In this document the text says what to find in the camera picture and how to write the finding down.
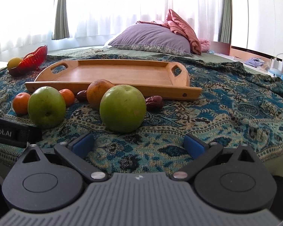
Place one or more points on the purple pillow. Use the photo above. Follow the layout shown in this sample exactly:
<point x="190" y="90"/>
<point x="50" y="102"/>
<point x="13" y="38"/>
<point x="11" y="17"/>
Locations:
<point x="151" y="38"/>

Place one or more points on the green quilted bedspread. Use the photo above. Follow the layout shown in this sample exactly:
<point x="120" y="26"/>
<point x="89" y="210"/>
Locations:
<point x="86" y="52"/>

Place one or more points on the wooden serving tray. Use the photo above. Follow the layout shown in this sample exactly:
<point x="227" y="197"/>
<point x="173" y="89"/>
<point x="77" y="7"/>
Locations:
<point x="170" y="80"/>

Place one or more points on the blue paisley blanket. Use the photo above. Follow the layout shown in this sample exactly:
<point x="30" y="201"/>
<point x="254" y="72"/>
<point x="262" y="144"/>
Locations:
<point x="235" y="107"/>

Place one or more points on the white sheer curtain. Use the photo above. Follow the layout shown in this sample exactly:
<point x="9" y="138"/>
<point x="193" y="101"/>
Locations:
<point x="25" y="24"/>

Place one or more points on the left green curtain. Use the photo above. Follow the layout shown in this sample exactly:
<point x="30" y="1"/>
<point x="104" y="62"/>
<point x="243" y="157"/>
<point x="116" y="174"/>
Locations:
<point x="61" y="30"/>

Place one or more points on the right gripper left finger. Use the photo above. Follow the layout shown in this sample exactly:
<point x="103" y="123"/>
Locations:
<point x="73" y="154"/>

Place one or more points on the white charger with cables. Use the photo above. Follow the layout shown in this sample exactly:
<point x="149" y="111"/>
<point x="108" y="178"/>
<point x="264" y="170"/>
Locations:
<point x="276" y="65"/>

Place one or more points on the wooden bed frame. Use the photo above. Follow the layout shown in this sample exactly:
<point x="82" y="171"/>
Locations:
<point x="238" y="52"/>

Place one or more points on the yellow fruit in bowl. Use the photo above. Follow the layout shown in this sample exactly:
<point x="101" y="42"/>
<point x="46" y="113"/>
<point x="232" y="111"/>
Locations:
<point x="13" y="62"/>

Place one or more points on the pink crumpled blanket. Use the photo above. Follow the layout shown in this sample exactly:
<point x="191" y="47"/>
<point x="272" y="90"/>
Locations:
<point x="179" y="26"/>

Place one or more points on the lilac crumpled cloth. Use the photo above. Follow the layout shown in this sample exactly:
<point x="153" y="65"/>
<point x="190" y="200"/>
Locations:
<point x="254" y="62"/>

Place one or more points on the dried red date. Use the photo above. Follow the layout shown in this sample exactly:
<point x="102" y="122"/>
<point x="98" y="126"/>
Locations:
<point x="154" y="103"/>
<point x="81" y="96"/>

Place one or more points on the green apple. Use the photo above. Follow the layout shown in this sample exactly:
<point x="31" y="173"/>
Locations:
<point x="46" y="107"/>
<point x="123" y="108"/>

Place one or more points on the green curtain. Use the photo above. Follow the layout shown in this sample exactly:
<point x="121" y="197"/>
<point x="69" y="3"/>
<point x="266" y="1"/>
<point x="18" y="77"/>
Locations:
<point x="61" y="30"/>
<point x="226" y="22"/>

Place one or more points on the large brownish orange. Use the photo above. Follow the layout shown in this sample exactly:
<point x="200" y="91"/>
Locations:
<point x="96" y="91"/>

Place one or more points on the red glass fruit bowl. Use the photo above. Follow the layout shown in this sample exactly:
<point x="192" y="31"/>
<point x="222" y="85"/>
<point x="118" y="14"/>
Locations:
<point x="30" y="64"/>

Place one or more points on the right green curtain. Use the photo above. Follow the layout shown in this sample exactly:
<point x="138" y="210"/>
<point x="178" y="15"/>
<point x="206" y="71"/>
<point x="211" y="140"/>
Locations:
<point x="226" y="22"/>

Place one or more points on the small mandarin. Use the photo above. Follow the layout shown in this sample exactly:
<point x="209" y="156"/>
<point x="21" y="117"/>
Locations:
<point x="68" y="96"/>
<point x="20" y="103"/>

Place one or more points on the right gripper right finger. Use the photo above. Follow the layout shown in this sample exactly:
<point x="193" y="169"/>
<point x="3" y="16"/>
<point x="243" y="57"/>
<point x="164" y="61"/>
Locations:
<point x="202" y="153"/>

